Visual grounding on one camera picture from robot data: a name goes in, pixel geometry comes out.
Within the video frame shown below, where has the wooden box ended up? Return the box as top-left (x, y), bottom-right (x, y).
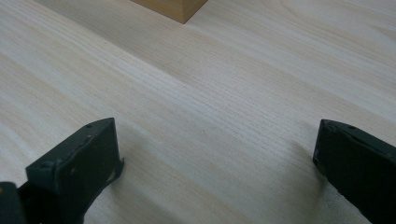
top-left (130, 0), bottom-right (209, 25)

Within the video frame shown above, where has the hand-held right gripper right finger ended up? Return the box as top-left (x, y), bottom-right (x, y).
top-left (312, 119), bottom-right (396, 224)

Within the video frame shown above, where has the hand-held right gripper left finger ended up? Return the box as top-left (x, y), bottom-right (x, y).
top-left (18, 117), bottom-right (125, 224)

